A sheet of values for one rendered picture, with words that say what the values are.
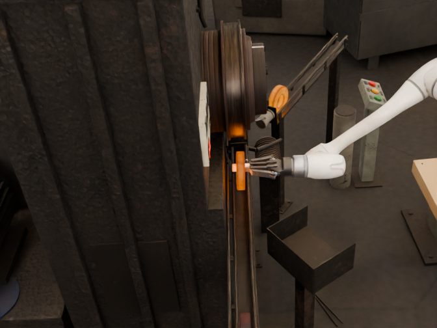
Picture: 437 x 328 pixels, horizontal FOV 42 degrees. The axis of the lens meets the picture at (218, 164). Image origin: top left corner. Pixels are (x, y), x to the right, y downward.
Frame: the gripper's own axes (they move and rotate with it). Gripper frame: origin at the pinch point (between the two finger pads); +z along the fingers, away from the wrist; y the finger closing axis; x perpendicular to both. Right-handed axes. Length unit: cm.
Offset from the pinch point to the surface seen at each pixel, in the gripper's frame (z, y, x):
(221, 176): 7.7, -9.7, 3.5
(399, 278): -79, 8, -79
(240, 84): 0.0, -0.8, 38.5
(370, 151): -77, 82, -57
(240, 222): 0.6, -11.4, -19.7
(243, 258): -0.1, -29.0, -21.2
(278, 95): -21, 66, -8
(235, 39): 1, 13, 49
